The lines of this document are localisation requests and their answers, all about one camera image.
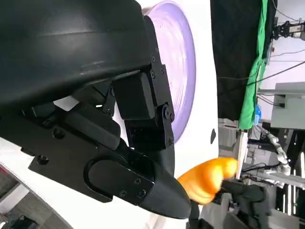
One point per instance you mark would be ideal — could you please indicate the black background machine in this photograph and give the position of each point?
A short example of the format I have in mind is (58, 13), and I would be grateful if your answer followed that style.
(289, 29)

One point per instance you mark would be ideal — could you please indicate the black round table grommet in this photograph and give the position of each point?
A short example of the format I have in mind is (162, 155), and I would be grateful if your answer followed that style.
(213, 136)

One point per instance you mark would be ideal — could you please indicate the black backdrop cloth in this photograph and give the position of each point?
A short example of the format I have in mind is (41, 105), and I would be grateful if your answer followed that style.
(233, 59)

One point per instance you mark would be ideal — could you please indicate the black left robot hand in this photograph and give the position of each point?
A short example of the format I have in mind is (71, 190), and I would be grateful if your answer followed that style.
(71, 47)

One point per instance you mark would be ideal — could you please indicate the lilac plate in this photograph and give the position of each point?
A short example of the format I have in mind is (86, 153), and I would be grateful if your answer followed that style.
(178, 59)

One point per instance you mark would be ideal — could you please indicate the orange and white bread roll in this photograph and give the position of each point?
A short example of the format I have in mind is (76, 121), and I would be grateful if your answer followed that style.
(205, 179)

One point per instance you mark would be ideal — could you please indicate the green cloth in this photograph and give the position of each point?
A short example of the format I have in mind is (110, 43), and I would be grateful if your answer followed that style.
(250, 100)

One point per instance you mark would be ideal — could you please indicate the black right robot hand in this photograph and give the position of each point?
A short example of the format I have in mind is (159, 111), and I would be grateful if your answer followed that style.
(247, 202)

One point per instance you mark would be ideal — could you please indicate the grey machine cabinet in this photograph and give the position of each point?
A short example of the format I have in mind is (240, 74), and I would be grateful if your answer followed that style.
(289, 107)

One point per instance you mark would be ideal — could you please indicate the white table leg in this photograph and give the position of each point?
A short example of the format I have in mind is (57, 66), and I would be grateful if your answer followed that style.
(240, 152)

